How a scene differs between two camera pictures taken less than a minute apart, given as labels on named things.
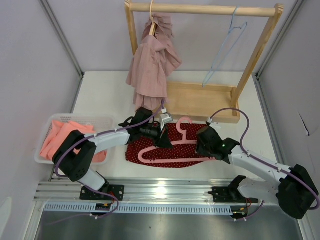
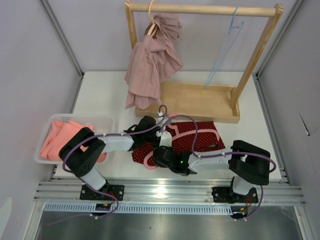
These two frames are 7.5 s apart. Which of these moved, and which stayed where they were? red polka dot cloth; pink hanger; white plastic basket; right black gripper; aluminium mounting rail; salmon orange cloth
Moved: right black gripper; pink hanger
Stayed: salmon orange cloth; aluminium mounting rail; red polka dot cloth; white plastic basket
